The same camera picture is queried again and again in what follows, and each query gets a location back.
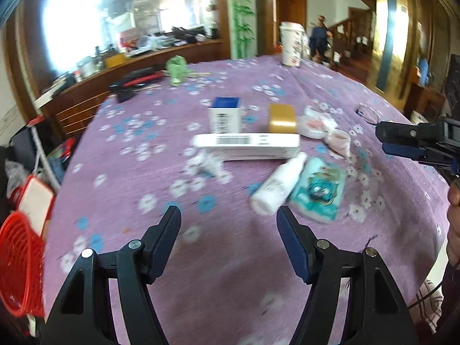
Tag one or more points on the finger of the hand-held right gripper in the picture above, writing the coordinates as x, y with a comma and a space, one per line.
402, 150
406, 131

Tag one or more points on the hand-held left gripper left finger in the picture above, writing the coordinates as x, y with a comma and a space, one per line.
169, 237

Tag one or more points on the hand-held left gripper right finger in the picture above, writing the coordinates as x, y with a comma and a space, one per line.
293, 244

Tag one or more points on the teal tissue pack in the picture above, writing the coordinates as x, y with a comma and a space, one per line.
316, 190

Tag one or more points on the long white medicine box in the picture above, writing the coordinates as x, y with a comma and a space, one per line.
248, 147

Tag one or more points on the gold tin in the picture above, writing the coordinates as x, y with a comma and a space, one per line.
282, 118

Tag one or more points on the blue and white small box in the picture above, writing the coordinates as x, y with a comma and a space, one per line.
224, 120

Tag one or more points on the red plastic basket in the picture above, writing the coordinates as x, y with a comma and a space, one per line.
21, 258

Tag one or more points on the person's right hand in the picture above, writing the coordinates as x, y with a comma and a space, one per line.
454, 194

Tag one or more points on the purple floral tablecloth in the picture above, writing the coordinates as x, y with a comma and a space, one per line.
143, 187

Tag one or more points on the white plastic bottle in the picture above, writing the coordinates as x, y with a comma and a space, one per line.
275, 187

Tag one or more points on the white and pink wrapper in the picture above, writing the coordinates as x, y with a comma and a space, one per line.
316, 122
337, 142

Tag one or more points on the wooden stair railing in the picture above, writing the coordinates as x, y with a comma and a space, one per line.
350, 36

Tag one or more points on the white red-rimmed lid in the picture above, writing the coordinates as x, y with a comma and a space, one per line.
36, 205

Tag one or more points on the red and blue printed bag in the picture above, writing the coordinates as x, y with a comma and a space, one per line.
63, 150

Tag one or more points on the white paper cup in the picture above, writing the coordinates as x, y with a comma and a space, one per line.
291, 43

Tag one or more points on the small black pouch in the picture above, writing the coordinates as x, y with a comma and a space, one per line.
126, 97

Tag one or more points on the plaid clothing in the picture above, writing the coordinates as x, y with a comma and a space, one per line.
427, 305

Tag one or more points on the white patterned pole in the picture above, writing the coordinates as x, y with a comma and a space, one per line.
45, 154

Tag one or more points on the wooden counter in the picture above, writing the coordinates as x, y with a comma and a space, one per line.
90, 97

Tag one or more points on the black and red tools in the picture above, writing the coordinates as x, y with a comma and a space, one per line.
136, 77

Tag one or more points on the clear plastic bag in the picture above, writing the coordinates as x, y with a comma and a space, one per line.
16, 179

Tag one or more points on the thin wooden stick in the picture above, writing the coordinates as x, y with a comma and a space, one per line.
199, 74

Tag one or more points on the green cloth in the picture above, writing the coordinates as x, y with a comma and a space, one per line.
176, 70

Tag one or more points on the wooden door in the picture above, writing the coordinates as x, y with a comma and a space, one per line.
291, 7

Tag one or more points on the dark bag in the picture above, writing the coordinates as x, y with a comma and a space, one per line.
23, 134

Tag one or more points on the black sofa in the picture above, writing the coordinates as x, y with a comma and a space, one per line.
3, 165

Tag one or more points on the yellow box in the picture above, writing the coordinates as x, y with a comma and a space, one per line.
115, 61

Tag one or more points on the white flat board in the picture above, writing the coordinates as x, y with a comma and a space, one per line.
46, 96

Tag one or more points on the red gift box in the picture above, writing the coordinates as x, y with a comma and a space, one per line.
128, 41

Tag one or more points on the bamboo wall decal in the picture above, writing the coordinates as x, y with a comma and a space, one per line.
240, 18

